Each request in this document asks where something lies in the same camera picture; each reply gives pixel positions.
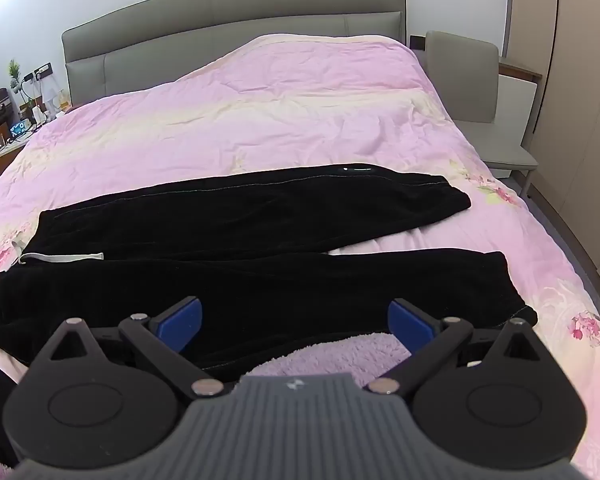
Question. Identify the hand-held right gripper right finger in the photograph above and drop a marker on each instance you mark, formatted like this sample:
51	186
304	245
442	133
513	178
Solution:
410	325

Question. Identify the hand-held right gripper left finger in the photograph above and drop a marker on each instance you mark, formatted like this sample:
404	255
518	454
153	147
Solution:
182	325

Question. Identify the black pants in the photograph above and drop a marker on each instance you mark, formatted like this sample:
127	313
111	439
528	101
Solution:
260	240

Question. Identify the purple fleece garment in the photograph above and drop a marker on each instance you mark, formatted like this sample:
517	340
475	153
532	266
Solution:
330	360

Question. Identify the pink floral blanket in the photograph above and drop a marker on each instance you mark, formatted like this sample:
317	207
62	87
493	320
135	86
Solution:
280	120

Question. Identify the wooden bedside cabinet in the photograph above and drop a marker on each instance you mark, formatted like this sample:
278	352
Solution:
0	152

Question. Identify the grey chair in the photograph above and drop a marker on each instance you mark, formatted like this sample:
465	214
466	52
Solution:
462	77

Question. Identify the small blue screen device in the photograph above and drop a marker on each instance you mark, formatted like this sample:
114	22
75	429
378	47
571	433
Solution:
21	127

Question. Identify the beige wardrobe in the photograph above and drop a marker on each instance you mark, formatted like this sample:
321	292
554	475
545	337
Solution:
575	85

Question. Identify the grey upholstered headboard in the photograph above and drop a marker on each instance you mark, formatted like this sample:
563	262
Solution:
220	25

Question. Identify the small green plant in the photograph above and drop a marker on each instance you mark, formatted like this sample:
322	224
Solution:
14	72

